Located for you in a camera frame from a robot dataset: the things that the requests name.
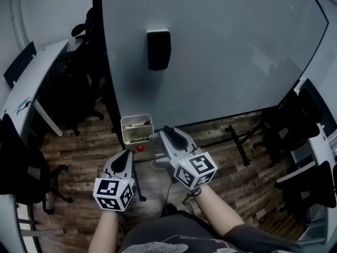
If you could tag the white curved desk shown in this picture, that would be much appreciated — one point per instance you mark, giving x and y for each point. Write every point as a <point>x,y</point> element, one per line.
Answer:
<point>8,225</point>

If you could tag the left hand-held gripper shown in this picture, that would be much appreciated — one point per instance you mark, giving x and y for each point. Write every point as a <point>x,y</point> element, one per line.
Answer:
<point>106,188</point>

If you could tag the white desk with slanted leg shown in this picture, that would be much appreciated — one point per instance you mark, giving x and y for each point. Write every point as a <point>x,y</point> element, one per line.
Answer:
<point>34,78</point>

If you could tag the person's right forearm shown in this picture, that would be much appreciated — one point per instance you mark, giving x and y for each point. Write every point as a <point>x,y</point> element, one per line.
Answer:
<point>218,212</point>

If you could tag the red round object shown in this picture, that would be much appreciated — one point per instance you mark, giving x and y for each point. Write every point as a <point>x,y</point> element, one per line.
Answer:
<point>140,148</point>

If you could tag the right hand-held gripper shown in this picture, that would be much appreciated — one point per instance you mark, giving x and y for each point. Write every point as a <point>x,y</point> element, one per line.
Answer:
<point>197,165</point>

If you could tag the white whiteboard on black stand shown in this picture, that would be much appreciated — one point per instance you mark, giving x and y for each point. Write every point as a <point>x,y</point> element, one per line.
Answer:
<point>223,49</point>

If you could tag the green paper item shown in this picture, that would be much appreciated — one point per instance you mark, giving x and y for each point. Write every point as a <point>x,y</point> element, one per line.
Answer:
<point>23,105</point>

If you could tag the white plastic tray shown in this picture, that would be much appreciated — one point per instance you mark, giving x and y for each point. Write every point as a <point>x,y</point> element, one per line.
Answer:
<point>135,134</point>

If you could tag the person's dark grey shirt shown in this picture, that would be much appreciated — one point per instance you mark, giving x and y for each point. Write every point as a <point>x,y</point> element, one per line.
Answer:
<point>184,236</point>

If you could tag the black whiteboard eraser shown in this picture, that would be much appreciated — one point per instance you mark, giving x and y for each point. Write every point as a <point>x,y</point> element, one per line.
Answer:
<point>158,50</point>

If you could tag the dark desk partition panel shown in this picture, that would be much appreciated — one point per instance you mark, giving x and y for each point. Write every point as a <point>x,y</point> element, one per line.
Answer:
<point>19,64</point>

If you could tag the person's right black shoe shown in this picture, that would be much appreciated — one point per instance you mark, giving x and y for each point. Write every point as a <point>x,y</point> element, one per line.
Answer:
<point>171,209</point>

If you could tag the person's left forearm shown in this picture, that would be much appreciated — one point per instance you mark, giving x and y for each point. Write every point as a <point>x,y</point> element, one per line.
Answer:
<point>104,233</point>

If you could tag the black office chair with headrest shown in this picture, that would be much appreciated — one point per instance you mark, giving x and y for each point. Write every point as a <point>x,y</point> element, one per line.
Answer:
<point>81,88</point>

